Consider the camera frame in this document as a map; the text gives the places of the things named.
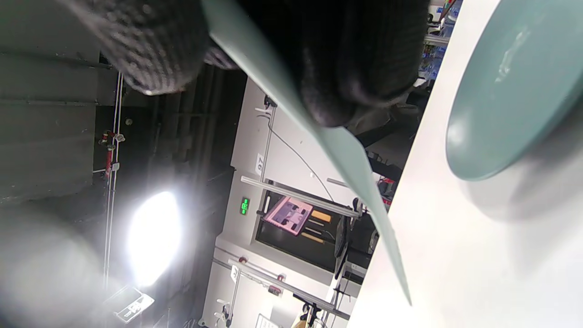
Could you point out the person's right hand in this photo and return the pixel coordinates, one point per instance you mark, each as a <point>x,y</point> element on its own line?
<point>355,54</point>

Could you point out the light blue dessert spatula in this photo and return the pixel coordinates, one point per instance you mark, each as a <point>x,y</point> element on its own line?
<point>350,164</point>

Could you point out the white number tag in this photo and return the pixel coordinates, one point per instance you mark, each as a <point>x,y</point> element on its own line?
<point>259,165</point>

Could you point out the teal blue plate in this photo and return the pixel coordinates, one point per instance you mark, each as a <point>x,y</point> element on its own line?
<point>510,91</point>

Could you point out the monitor with pink screen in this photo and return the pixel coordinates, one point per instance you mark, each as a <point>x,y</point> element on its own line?
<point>289,215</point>

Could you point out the green exit sign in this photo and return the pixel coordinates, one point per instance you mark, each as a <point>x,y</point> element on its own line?
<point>244,206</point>

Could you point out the dark double door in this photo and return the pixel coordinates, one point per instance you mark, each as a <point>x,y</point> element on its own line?
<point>291,250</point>

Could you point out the red pipe valve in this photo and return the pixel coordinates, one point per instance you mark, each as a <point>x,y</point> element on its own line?
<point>108,155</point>

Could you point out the bright ceiling light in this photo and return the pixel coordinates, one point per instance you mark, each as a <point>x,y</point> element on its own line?
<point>155,237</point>

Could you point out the rectangular ceiling fixture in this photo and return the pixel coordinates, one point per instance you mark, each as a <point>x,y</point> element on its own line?
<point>132,306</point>

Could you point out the aluminium frame post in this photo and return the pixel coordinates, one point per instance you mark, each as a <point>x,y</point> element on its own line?
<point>296,193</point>

